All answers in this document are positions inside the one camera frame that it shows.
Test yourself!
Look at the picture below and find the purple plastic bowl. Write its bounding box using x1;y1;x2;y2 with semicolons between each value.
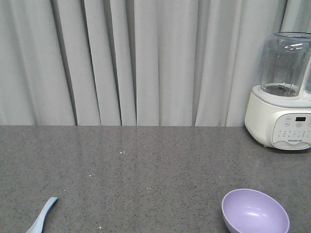
222;189;290;233

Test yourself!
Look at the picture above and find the light blue plastic spoon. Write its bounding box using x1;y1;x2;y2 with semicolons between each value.
26;197;58;233

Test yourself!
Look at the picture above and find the white pleated curtain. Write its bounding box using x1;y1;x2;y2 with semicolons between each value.
0;0;311;126

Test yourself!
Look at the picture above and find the white blender with glass jar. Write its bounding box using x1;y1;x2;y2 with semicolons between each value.
244;32;311;150

